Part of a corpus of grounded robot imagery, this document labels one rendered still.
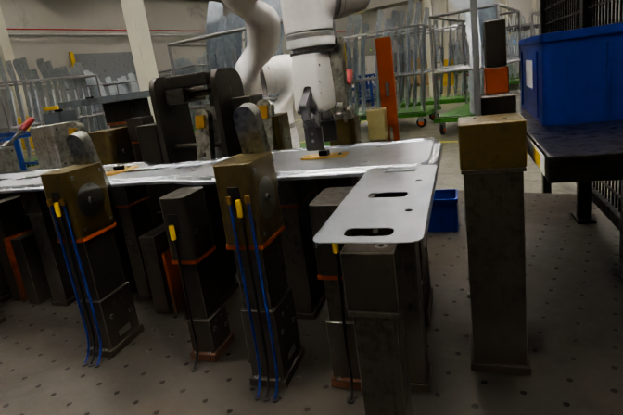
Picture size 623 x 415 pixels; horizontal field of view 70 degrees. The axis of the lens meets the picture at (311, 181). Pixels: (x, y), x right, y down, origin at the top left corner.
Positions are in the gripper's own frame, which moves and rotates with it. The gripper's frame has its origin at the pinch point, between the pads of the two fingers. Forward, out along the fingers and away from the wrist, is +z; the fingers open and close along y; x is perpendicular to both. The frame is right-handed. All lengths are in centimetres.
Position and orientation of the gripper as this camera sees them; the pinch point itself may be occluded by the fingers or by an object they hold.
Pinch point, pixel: (322, 139)
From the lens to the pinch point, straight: 80.9
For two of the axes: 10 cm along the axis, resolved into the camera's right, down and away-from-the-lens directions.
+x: 9.4, -0.5, -3.3
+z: 1.3, 9.7, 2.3
